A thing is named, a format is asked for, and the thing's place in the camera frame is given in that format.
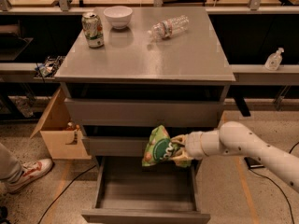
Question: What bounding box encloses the grey drawer cabinet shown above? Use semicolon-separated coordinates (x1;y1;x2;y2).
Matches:
54;6;236;224

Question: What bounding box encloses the grey open bottom drawer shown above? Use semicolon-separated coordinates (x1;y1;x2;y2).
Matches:
81;157;210;224

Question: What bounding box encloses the clear plastic water bottle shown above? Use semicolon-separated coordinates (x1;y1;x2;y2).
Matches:
148;15;189;42

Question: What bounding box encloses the black foot pedal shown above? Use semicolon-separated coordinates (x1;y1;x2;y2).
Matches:
244;157;263;169

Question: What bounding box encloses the green white soda can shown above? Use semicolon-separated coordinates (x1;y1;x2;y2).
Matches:
81;12;104;48

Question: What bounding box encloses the black pedal cable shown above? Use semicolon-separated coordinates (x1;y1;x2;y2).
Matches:
249;141;299;224

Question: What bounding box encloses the grey trouser leg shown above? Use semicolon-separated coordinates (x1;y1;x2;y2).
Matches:
0;143;23;183

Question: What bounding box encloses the green rice chip bag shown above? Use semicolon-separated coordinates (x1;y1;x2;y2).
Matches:
142;125;186;167

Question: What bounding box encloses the cardboard box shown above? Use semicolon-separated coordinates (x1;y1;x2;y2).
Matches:
31;88;91;160

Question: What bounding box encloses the white ceramic bowl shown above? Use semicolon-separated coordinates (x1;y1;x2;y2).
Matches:
104;6;133;29

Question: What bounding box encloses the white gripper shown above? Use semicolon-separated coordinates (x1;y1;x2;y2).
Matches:
170;132;206;167

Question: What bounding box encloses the white red sneaker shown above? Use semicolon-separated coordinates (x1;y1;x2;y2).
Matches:
5;159;53;194

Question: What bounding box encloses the grey top drawer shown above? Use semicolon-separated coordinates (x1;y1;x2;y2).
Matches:
64;99;223;128

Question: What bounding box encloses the grey middle drawer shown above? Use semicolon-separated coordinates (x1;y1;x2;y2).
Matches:
82;136;149;157

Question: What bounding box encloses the black floor cable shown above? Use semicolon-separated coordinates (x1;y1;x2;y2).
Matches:
37;164;97;224

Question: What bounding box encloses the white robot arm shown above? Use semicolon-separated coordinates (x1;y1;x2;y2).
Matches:
171;121;299;192

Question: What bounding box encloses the long grey bench shelf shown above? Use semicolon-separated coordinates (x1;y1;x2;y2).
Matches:
0;63;299;86

